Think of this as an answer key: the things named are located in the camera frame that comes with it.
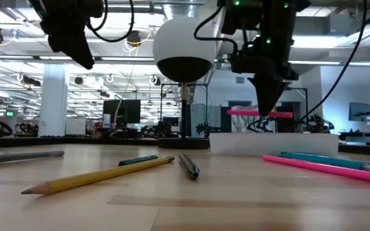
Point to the dark green marker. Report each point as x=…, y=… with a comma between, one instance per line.
x=138, y=160

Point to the wall-mounted screen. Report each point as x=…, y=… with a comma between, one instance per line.
x=360, y=111

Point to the white globe table lamp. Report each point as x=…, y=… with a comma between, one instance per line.
x=185, y=38

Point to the yellow pencil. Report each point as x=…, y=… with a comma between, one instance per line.
x=92, y=176

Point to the white cup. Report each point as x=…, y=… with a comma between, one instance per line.
x=107, y=121

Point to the black click pen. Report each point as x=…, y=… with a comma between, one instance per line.
x=188, y=167

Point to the grey draped cloth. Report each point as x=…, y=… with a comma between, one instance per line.
x=239, y=123

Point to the black background robot arm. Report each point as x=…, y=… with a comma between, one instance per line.
x=262, y=123
x=320, y=122

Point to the grey marker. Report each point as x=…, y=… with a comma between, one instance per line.
x=18, y=156

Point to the teal pen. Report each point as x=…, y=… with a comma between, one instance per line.
x=326, y=160

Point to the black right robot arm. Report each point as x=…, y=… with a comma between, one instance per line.
x=268, y=16

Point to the black aluminium table frame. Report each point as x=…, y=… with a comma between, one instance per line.
x=75, y=142

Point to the pink pencil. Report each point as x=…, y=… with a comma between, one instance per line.
x=316, y=168

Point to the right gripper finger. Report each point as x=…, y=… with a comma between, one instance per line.
x=267, y=93

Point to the clear plastic supply box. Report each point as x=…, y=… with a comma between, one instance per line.
x=268, y=144

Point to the black computer monitor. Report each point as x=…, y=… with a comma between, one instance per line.
x=128, y=112

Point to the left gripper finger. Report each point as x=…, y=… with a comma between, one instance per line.
x=80, y=53

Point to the white board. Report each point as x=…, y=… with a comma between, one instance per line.
x=75, y=126

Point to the white building column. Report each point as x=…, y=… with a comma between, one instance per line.
x=53, y=102

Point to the pink highlighter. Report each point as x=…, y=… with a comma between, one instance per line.
x=243, y=113

